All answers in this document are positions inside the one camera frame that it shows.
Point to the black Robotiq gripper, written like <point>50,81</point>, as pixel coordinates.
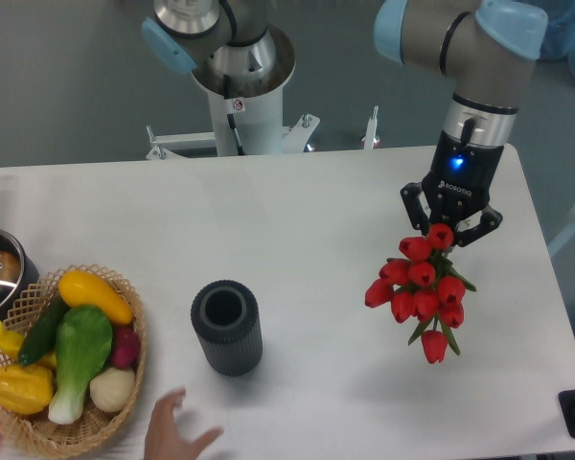
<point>456,188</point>

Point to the red tulip bouquet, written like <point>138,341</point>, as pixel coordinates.
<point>423,284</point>

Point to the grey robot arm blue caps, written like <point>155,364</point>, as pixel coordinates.
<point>488,47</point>

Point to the dark grey ribbed vase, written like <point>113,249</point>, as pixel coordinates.
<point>226,319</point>

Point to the person's bare hand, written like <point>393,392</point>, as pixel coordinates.
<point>163,440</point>

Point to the blue plastic bag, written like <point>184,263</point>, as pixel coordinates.
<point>559,40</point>

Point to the red radish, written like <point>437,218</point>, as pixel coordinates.
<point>125,347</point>

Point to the white garlic bulb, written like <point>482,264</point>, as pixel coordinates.
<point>111,389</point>

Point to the yellow squash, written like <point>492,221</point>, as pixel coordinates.
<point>79,288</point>

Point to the green bok choy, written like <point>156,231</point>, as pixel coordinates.
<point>84,340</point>

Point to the woven wicker basket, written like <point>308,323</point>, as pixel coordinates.
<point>36,435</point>

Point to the green cucumber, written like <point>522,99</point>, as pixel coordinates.
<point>42,336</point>

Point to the small yellow gourd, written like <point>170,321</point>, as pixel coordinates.
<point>11,342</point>

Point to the yellow bell pepper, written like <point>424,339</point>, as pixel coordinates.
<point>25,390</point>

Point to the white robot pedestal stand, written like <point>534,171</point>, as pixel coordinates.
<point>245,94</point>

